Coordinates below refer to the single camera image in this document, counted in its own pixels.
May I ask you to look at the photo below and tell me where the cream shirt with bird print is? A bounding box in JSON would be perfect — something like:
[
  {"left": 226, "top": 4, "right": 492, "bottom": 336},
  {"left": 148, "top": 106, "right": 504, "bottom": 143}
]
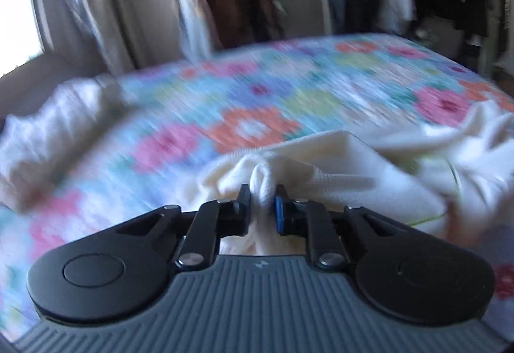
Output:
[{"left": 197, "top": 100, "right": 514, "bottom": 257}]

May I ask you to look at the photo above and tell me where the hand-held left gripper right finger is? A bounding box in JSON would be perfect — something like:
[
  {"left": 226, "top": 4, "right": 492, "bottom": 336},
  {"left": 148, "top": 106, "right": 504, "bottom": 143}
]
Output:
[{"left": 274, "top": 183, "right": 403, "bottom": 271}]

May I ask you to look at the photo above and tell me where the white clothes rack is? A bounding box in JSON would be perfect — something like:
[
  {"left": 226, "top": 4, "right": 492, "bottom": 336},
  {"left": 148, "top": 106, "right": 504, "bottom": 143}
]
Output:
[{"left": 161, "top": 0, "right": 219, "bottom": 58}]

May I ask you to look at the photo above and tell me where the floral patchwork quilt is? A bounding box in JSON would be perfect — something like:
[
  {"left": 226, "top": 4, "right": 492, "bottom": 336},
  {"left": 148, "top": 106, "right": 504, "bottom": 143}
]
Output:
[{"left": 0, "top": 32, "right": 514, "bottom": 342}]

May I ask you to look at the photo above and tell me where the white crumpled cloth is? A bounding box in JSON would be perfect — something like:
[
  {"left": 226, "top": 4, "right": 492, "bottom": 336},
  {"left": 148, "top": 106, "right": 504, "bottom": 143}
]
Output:
[{"left": 0, "top": 74, "right": 134, "bottom": 214}]

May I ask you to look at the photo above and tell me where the green pole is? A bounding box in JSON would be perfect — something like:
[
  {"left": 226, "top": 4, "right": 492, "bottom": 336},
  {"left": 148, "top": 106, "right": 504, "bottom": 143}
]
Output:
[{"left": 479, "top": 0, "right": 504, "bottom": 77}]

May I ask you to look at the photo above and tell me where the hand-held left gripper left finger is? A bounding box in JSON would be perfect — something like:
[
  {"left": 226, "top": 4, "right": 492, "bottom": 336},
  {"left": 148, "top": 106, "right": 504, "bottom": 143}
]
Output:
[{"left": 116, "top": 183, "right": 252, "bottom": 272}]

